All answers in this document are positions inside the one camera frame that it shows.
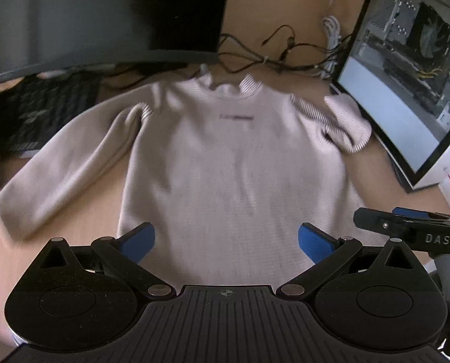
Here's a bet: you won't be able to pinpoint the large black curved monitor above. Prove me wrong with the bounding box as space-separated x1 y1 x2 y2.
0 0 227 83

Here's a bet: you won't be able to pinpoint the white striped long-sleeve shirt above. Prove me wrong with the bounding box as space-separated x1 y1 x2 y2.
0 75 385 289

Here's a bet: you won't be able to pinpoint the white plug and cable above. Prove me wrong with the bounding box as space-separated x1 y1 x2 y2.
320 0 342 80

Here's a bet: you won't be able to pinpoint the black mechanical keyboard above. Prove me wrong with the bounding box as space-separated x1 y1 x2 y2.
0 71 101 157

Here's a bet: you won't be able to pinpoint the tangled black cables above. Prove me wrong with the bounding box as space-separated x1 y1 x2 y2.
107 25 353 84

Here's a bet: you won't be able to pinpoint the white-framed monitor showing image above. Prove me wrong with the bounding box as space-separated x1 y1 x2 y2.
332 0 450 191

